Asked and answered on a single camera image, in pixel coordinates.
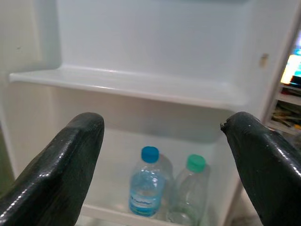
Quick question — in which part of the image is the white cluttered shelf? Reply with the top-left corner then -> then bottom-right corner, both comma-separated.
268,84 -> 301,136

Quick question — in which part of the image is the blue cap water bottle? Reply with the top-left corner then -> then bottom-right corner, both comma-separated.
128,145 -> 174,218

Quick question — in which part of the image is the white fridge door shelf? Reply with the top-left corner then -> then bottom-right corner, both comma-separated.
8,64 -> 250,109

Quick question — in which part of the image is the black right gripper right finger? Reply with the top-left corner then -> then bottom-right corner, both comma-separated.
220,111 -> 301,226

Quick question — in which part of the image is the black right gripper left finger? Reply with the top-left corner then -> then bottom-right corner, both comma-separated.
0,112 -> 105,226

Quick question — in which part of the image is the green cap clear bottle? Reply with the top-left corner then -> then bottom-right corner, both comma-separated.
167,153 -> 210,226

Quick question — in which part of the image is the bright television screen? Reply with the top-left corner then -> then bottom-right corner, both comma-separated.
280,30 -> 301,86

